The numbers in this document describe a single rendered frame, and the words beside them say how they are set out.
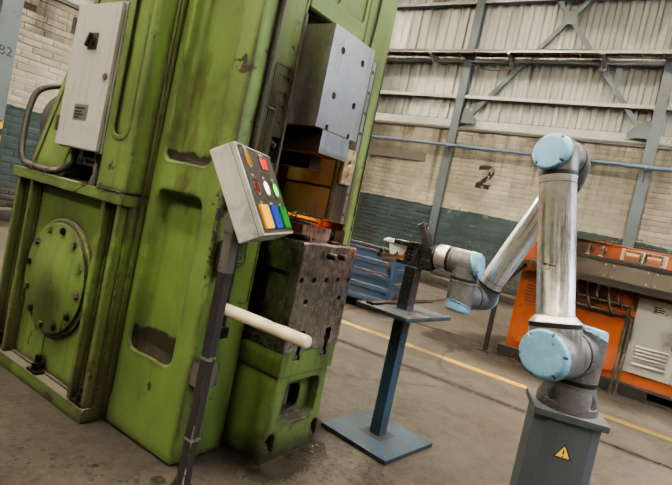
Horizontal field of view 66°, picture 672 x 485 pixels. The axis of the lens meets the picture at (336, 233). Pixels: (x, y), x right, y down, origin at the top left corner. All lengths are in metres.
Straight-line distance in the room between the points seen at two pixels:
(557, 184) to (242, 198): 0.93
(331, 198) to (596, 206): 7.25
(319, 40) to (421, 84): 8.82
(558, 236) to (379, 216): 9.00
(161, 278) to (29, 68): 5.96
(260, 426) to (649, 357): 3.72
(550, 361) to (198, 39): 1.75
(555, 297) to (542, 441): 0.46
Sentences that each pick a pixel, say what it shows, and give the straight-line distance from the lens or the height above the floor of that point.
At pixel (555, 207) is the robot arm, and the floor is 1.21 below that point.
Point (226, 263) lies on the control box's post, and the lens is 1.66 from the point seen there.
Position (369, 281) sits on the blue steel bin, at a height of 0.32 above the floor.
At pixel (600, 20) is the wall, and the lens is 10.31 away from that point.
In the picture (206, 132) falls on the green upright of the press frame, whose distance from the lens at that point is 2.13.
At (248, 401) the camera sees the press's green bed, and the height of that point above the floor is 0.22.
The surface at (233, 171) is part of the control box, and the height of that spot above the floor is 1.12.
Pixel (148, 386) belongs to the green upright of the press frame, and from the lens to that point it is 2.24.
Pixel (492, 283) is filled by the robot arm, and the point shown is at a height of 0.92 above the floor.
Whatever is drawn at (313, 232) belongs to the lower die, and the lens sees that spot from 2.13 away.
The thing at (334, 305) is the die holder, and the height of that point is 0.65.
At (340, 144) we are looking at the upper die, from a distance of 2.19.
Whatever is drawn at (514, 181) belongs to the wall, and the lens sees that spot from 9.63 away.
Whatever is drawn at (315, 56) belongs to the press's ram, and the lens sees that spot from 2.14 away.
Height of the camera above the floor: 1.08
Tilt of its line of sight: 3 degrees down
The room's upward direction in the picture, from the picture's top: 12 degrees clockwise
